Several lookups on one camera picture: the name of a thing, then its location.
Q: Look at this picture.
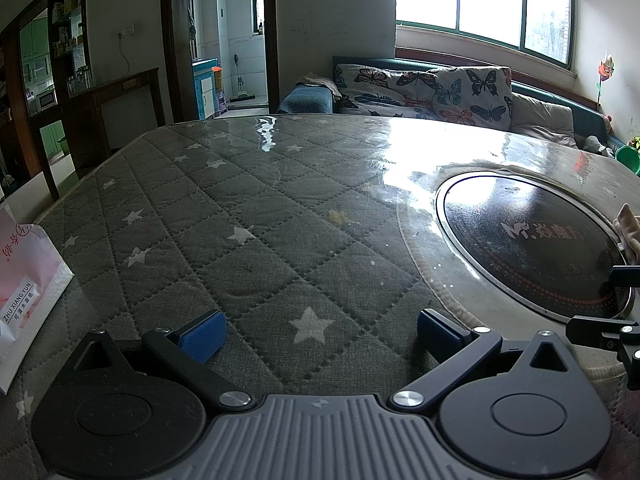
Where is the blue white cabinet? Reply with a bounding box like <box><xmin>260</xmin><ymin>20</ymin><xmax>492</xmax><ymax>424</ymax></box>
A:
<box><xmin>192</xmin><ymin>58</ymin><xmax>218</xmax><ymax>120</ymax></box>

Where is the dark wooden side table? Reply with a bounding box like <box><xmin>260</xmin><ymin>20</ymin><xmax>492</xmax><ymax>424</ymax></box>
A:
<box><xmin>62</xmin><ymin>68</ymin><xmax>166</xmax><ymax>178</ymax></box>

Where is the grey star quilted table cover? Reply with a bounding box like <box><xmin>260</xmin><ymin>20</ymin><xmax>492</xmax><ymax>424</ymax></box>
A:
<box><xmin>1</xmin><ymin>114</ymin><xmax>639</xmax><ymax>479</ymax></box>

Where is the round black induction cooktop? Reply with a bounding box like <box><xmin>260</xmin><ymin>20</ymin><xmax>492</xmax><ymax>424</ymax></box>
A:
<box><xmin>436</xmin><ymin>172</ymin><xmax>634</xmax><ymax>322</ymax></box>

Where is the teal blue sofa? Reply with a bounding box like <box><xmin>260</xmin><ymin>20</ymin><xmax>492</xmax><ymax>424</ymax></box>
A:
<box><xmin>278</xmin><ymin>56</ymin><xmax>622</xmax><ymax>154</ymax></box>

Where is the left butterfly print pillow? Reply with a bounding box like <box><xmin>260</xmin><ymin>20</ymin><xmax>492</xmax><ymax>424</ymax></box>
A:
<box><xmin>334</xmin><ymin>64</ymin><xmax>437</xmax><ymax>120</ymax></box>

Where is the large window green frame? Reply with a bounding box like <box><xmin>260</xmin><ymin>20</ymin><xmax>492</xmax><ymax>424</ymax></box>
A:
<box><xmin>396</xmin><ymin>0</ymin><xmax>574</xmax><ymax>67</ymax></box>

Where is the colourful flower pinwheel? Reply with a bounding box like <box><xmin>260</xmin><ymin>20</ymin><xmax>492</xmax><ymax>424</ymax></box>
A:
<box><xmin>597</xmin><ymin>53</ymin><xmax>615</xmax><ymax>105</ymax></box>

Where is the pink white paper bag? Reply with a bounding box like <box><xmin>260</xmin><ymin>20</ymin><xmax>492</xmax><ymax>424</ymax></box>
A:
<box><xmin>0</xmin><ymin>207</ymin><xmax>74</xmax><ymax>396</ymax></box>

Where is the dark wooden doorframe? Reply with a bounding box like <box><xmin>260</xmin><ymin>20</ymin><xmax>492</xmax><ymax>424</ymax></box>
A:
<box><xmin>160</xmin><ymin>0</ymin><xmax>280</xmax><ymax>122</ymax></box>

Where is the green plastic bucket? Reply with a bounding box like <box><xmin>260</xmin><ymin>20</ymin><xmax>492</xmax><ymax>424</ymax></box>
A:
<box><xmin>615</xmin><ymin>145</ymin><xmax>640</xmax><ymax>174</ymax></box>

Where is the beige cloth garment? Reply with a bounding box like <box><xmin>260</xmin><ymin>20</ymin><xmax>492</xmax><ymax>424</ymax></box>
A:
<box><xmin>613</xmin><ymin>204</ymin><xmax>640</xmax><ymax>264</ymax></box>

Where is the butterfly print pillow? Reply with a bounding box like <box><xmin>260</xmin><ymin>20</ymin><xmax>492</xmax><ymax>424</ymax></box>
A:
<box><xmin>334</xmin><ymin>64</ymin><xmax>437</xmax><ymax>120</ymax></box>
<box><xmin>432</xmin><ymin>66</ymin><xmax>513</xmax><ymax>131</ymax></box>

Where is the beige grey cushion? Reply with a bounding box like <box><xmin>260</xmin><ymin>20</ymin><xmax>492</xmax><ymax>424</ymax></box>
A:
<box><xmin>511</xmin><ymin>93</ymin><xmax>577</xmax><ymax>148</ymax></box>

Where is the right butterfly print pillow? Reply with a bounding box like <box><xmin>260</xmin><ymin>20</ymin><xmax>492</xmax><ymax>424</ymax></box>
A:
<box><xmin>432</xmin><ymin>66</ymin><xmax>513</xmax><ymax>131</ymax></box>

